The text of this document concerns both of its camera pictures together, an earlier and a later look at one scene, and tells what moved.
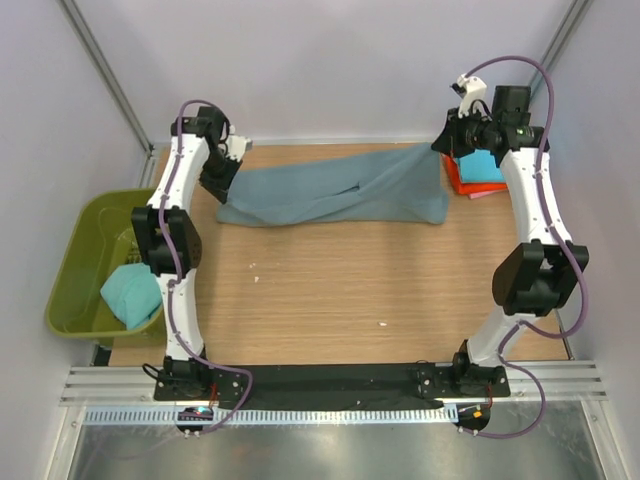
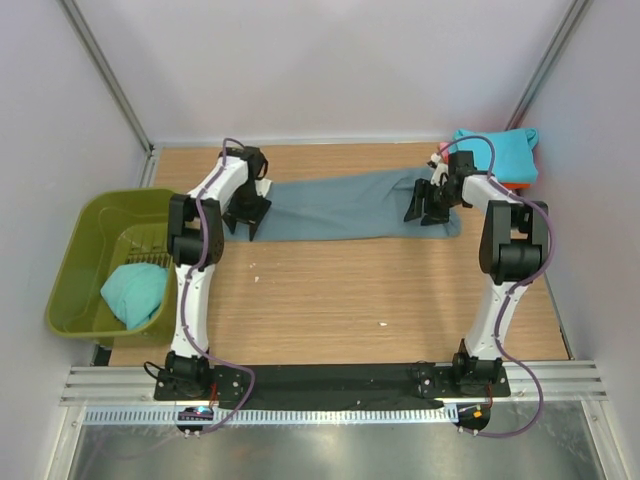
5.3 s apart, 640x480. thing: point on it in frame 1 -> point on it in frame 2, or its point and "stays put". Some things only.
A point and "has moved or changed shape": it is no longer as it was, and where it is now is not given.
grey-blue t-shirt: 390,185 has moved or changed shape
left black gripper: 219,188 -> 254,216
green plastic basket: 100,239 stays put
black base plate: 330,386 stays put
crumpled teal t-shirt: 133,293 stays put
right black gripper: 449,141 -> 424,189
